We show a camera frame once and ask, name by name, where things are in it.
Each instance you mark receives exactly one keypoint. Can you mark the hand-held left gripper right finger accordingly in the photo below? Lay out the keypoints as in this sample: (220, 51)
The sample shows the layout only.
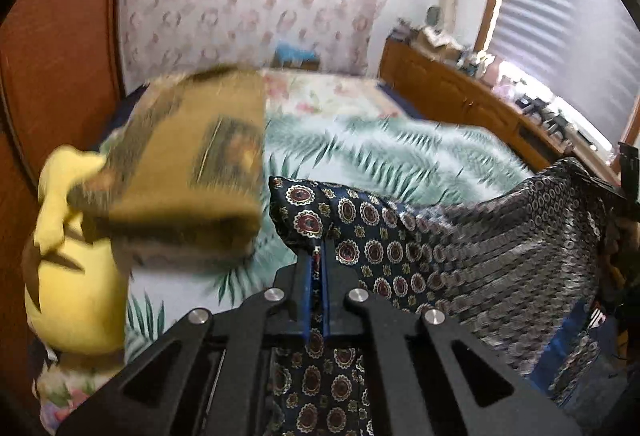
(326, 296)

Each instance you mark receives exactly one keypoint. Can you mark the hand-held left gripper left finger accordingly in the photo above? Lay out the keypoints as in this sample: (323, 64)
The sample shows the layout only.
(304, 301)

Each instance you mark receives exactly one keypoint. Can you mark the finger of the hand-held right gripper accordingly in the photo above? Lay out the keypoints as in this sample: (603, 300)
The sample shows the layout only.
(600, 186)

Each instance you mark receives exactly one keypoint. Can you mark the navy circle-patterned satin shirt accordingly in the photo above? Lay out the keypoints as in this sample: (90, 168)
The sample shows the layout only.
(400, 256)

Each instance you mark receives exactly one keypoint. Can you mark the person's right hand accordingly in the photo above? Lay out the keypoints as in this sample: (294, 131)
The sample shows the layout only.
(617, 246)

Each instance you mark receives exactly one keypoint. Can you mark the person's dark clothing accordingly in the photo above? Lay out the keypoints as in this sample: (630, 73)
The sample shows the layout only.
(622, 316)

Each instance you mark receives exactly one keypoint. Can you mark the pink jug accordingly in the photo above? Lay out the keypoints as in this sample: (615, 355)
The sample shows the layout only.
(498, 72)

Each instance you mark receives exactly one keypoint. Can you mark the palm leaf bed sheet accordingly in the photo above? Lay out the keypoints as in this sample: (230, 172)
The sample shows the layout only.
(375, 151)

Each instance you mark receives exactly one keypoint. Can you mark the striped window blind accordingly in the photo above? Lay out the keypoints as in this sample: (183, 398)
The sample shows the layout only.
(575, 26)

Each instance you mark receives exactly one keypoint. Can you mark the gold folded cloth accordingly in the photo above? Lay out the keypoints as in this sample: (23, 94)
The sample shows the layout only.
(200, 156)

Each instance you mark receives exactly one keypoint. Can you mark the long wooden cabinet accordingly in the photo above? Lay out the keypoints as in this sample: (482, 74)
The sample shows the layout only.
(450, 86)

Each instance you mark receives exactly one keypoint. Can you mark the cream floral blanket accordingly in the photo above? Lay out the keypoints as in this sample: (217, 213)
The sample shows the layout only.
(325, 91)

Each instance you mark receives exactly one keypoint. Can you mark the yellow plush toy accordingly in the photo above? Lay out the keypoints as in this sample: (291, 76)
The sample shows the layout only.
(75, 296)

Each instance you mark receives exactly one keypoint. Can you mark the small grey fan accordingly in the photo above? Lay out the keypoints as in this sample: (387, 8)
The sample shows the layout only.
(434, 16)

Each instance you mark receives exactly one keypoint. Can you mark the light blue cloth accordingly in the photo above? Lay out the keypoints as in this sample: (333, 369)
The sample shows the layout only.
(295, 51)

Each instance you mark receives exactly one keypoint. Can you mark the pastel floral cloth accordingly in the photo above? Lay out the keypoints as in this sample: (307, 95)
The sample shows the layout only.
(65, 391)

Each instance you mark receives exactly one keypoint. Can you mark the wooden louvered wardrobe door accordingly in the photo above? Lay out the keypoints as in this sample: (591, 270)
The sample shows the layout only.
(65, 41)

